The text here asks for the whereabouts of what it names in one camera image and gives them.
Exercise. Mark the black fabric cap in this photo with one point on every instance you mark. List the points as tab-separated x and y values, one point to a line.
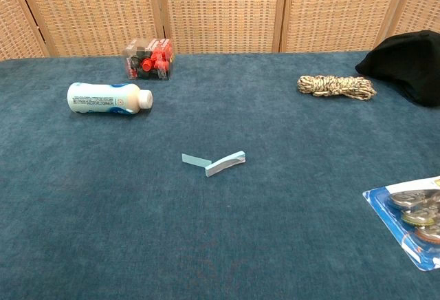
409	66

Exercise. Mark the blue table mat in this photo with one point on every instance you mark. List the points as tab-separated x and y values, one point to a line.
206	238

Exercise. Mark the woven wicker folding screen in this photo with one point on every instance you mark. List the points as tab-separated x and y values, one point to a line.
220	7

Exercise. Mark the white plastic bottle blue label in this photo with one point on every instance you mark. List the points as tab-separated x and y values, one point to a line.
99	98

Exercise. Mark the light blue paper strip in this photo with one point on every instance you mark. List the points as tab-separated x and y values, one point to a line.
192	159

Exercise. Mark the blue blister pack metal discs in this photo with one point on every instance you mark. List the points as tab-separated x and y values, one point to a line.
388	210

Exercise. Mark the clear box red black caps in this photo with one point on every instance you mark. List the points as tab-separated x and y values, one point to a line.
149	61

